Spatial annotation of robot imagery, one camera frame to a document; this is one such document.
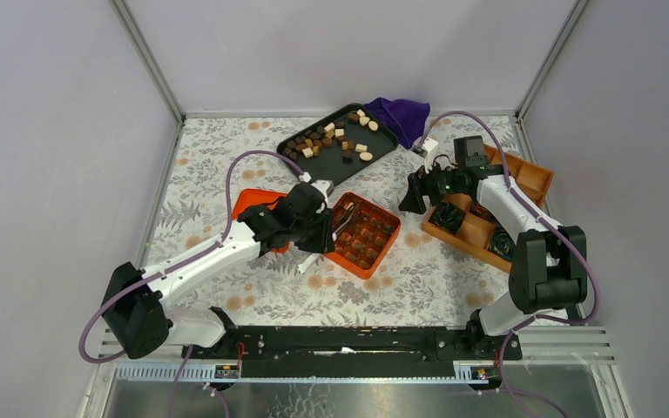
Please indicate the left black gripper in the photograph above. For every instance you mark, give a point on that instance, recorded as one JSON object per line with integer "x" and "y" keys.
{"x": 324, "y": 242}

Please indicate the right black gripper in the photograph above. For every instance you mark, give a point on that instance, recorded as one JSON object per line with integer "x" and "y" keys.
{"x": 417, "y": 183}

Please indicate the orange chocolate box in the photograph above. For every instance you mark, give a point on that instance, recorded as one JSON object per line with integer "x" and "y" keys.
{"x": 363, "y": 245}

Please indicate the orange box lid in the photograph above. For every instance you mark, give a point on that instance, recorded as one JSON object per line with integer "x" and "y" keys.
{"x": 257, "y": 227}

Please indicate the white metal tongs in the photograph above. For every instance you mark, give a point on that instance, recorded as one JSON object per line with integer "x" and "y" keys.
{"x": 345, "y": 220}

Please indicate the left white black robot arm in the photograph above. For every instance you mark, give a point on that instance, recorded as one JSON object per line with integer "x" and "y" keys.
{"x": 140, "y": 305}

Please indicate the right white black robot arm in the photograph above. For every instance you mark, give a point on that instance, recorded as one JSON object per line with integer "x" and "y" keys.
{"x": 548, "y": 267}

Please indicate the wooden compartment organizer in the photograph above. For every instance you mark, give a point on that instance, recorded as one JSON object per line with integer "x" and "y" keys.
{"x": 474, "y": 235}

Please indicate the floral table mat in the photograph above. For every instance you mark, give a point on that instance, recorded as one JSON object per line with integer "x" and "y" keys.
{"x": 422, "y": 281}

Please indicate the black tray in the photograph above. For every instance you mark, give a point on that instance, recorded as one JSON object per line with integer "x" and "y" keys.
{"x": 329, "y": 148}

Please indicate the purple cloth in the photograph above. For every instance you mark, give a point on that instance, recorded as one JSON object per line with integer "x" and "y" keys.
{"x": 405, "y": 118}

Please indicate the dark rolled cloth front-right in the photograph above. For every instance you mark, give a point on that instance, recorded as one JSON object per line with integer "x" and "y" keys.
{"x": 502, "y": 245}

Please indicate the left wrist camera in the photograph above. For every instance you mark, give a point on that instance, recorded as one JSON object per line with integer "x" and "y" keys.
{"x": 325, "y": 187}

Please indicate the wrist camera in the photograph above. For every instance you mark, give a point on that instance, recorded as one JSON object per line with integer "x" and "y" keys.
{"x": 325, "y": 187}
{"x": 428, "y": 150}

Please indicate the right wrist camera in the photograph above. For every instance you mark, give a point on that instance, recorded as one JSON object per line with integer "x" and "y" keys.
{"x": 428, "y": 150}

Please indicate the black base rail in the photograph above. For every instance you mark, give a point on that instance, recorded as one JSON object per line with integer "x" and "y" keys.
{"x": 355, "y": 352}

